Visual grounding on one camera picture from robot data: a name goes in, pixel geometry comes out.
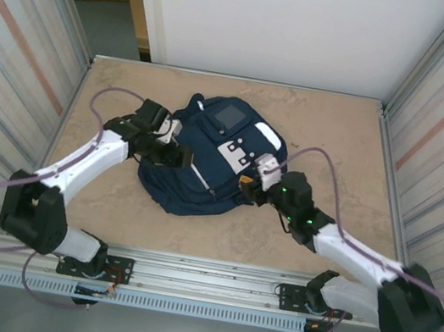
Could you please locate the navy blue backpack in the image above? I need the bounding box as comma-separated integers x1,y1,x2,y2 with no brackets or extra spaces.
130,83,297,233

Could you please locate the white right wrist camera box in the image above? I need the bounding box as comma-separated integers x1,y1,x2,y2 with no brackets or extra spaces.
251,151,290,193

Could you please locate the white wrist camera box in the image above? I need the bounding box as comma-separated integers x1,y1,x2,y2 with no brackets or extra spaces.
251,151,290,193
157,116,185,145

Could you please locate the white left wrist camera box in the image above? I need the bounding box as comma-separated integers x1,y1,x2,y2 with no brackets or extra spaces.
157,116,185,145

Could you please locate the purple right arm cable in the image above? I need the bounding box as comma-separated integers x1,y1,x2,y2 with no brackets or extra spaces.
248,141,444,332

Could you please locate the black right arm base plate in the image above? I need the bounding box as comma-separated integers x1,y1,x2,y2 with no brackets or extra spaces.
275,275,358,323

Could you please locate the aluminium mounting rail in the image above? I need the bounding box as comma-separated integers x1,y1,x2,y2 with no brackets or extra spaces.
0,221,439,332

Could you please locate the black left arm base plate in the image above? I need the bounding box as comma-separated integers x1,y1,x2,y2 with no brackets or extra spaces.
54,245,136,287

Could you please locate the slotted grey cable duct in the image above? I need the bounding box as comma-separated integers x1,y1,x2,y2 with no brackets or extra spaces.
0,266,310,332

